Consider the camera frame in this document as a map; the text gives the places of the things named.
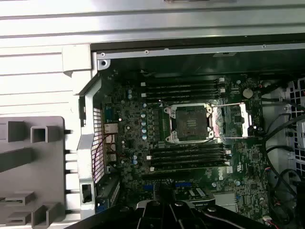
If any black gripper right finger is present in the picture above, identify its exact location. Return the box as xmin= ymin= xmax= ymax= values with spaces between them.
xmin=166 ymin=187 xmax=271 ymax=229

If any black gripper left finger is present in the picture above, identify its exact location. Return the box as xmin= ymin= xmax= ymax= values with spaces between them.
xmin=69 ymin=187 xmax=167 ymax=229

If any metal locking lever wire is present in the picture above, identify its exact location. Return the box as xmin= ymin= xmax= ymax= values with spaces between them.
xmin=176 ymin=139 xmax=213 ymax=145

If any metal socket cover frame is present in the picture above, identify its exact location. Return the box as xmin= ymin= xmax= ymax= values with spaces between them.
xmin=211 ymin=102 xmax=253 ymax=139

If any CPU socket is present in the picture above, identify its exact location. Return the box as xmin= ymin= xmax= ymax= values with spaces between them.
xmin=163 ymin=103 xmax=214 ymax=145

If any silver chipset heatsink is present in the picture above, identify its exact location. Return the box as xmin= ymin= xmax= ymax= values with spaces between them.
xmin=213 ymin=192 xmax=239 ymax=212

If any black expansion slot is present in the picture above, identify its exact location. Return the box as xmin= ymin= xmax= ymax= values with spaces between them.
xmin=142 ymin=173 xmax=191 ymax=182

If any black RAM slot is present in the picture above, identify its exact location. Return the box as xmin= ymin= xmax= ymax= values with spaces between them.
xmin=150 ymin=150 xmax=227 ymax=156
xmin=145 ymin=94 xmax=226 ymax=100
xmin=151 ymin=155 xmax=227 ymax=162
xmin=152 ymin=160 xmax=228 ymax=167
xmin=145 ymin=89 xmax=226 ymax=95
xmin=150 ymin=145 xmax=227 ymax=151
xmin=145 ymin=79 xmax=226 ymax=85
xmin=145 ymin=84 xmax=226 ymax=90

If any green motherboard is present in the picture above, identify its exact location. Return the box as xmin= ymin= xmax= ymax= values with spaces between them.
xmin=101 ymin=69 xmax=270 ymax=229

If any black PC case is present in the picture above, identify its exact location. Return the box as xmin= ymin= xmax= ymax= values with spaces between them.
xmin=62 ymin=33 xmax=305 ymax=229

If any gray parts rack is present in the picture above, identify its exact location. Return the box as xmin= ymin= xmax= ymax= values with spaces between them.
xmin=0 ymin=116 xmax=66 ymax=229

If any black looped cable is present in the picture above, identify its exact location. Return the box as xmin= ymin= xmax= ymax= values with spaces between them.
xmin=264 ymin=145 xmax=296 ymax=189

